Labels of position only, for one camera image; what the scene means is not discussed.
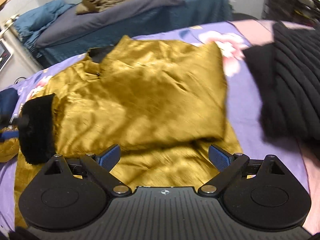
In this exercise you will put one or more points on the grey blanket on bed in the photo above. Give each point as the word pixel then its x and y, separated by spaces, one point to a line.
pixel 71 24

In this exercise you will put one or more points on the dark navy garment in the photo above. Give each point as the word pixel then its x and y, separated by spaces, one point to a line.
pixel 9 99

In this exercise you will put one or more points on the golden satin jacket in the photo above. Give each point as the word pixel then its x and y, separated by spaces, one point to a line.
pixel 162 102

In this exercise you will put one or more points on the pink blanket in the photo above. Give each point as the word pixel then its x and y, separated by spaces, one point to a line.
pixel 311 161

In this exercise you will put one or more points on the silver appliance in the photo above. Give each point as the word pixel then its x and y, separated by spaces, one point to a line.
pixel 6 50

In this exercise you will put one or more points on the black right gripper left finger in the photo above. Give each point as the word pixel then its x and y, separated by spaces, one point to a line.
pixel 99 167

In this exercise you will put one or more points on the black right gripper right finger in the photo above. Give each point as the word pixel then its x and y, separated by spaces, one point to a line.
pixel 230 167

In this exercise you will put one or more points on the black quilted coat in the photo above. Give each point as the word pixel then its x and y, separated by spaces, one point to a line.
pixel 286 72

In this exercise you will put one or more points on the purple floral bed sheet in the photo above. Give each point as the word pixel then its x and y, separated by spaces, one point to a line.
pixel 243 104

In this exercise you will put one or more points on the black wire rack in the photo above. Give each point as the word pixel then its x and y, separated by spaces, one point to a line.
pixel 298 11

